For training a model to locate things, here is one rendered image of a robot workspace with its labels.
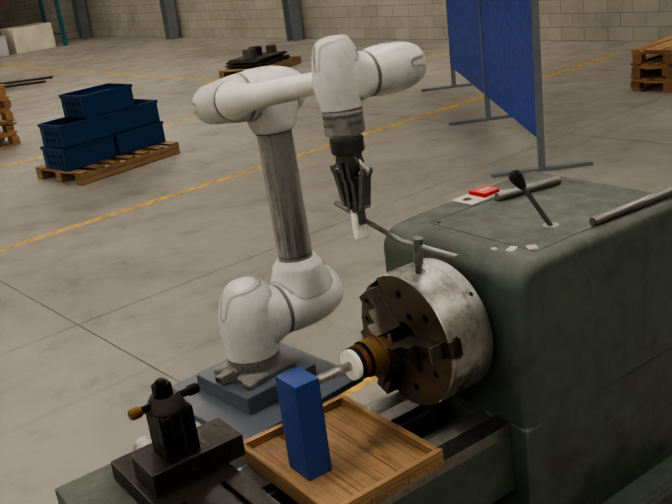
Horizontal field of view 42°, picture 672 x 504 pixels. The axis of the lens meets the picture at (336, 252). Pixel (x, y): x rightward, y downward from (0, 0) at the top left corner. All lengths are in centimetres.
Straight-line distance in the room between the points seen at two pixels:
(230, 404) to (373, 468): 71
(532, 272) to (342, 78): 57
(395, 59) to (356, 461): 88
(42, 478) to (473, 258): 243
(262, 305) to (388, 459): 69
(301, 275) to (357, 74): 81
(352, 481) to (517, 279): 55
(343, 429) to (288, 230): 68
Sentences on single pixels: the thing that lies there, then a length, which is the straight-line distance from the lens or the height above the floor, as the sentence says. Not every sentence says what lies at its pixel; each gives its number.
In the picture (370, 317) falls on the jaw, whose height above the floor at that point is 115.
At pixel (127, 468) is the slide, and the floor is 97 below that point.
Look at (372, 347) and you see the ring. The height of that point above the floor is 111.
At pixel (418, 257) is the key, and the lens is 192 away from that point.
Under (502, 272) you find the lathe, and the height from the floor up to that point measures 123.
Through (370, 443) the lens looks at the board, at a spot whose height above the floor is 89.
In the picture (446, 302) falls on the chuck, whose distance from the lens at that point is 190.
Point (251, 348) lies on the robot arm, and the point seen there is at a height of 91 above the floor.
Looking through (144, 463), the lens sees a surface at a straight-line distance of 184.
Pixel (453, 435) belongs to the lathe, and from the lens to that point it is 207.
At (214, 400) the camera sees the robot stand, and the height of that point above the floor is 75.
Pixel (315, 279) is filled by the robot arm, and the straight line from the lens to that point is 254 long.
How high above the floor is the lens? 196
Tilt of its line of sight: 20 degrees down
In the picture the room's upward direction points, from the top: 7 degrees counter-clockwise
